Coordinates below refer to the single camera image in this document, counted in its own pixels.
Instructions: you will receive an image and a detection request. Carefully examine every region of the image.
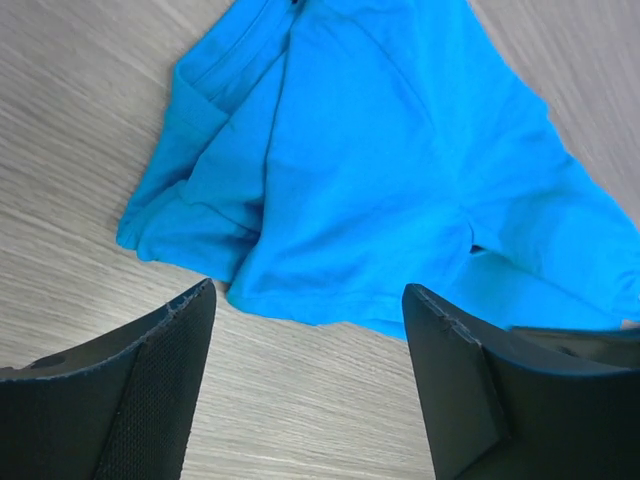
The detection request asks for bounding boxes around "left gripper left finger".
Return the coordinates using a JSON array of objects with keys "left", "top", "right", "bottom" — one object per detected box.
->
[{"left": 1, "top": 280, "right": 216, "bottom": 479}]

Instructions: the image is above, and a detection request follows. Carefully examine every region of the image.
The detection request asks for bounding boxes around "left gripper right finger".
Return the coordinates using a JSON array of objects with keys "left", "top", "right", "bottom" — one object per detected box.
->
[{"left": 402, "top": 284, "right": 639, "bottom": 479}]

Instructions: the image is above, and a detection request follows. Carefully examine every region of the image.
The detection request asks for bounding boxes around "blue t shirt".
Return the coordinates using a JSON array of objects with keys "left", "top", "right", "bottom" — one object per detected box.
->
[{"left": 116, "top": 0, "right": 639, "bottom": 338}]

